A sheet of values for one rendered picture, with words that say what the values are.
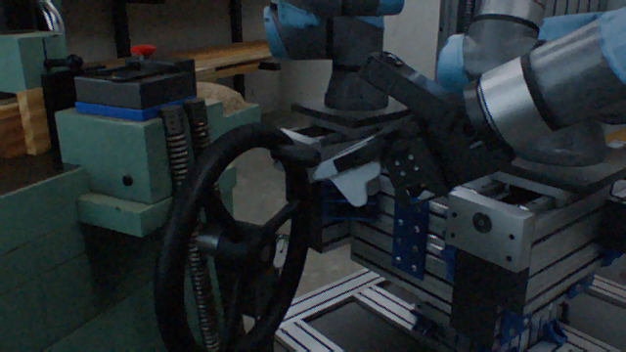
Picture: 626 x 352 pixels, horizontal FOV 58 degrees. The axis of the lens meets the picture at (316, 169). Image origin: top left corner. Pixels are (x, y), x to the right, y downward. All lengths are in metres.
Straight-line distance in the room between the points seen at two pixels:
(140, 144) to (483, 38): 0.38
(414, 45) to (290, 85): 1.18
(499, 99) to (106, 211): 0.42
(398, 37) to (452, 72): 3.51
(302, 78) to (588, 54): 4.22
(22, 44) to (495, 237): 0.70
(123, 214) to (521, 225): 0.55
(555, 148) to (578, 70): 0.47
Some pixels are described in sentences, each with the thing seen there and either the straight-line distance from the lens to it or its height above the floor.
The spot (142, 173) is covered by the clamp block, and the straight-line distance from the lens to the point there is 0.63.
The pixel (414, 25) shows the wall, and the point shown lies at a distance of 4.10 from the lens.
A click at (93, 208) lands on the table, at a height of 0.86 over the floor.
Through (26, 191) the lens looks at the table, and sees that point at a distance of 0.65.
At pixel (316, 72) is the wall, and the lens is 4.58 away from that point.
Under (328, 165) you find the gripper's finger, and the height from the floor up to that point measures 0.91.
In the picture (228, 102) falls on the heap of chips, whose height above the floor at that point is 0.92.
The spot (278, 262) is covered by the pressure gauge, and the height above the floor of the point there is 0.64.
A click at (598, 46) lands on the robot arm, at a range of 0.51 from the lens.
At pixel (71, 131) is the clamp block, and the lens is 0.69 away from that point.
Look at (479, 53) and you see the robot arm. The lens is 0.64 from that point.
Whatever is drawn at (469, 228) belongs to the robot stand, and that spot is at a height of 0.73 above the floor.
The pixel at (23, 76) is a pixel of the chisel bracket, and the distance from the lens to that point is 0.78.
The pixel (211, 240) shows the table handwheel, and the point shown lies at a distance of 0.66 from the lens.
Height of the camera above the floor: 1.11
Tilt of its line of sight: 19 degrees down
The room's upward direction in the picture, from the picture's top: straight up
